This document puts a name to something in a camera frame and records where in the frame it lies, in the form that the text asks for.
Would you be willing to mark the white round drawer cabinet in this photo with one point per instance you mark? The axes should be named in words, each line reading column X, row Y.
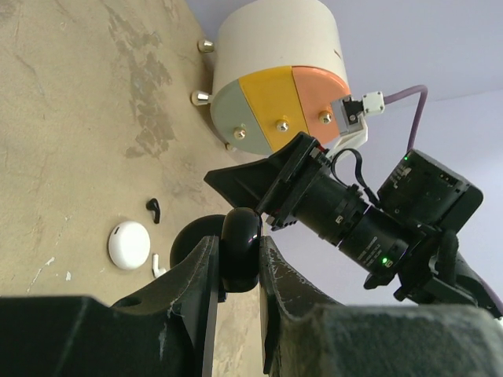
column 278, row 67

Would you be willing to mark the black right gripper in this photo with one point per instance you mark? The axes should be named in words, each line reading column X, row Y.
column 298, row 184

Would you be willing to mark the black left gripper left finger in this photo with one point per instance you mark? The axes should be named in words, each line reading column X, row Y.
column 167, row 328

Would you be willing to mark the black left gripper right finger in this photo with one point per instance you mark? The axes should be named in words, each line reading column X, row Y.
column 307, row 333

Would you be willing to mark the black earbud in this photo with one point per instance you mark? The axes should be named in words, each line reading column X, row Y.
column 153, row 205

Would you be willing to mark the white round earbud case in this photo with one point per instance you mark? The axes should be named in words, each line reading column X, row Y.
column 129, row 245

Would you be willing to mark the white earbud near case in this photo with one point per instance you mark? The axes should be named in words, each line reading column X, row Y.
column 157, row 271

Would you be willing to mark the black round earbud case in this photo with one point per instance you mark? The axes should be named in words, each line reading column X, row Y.
column 239, row 233

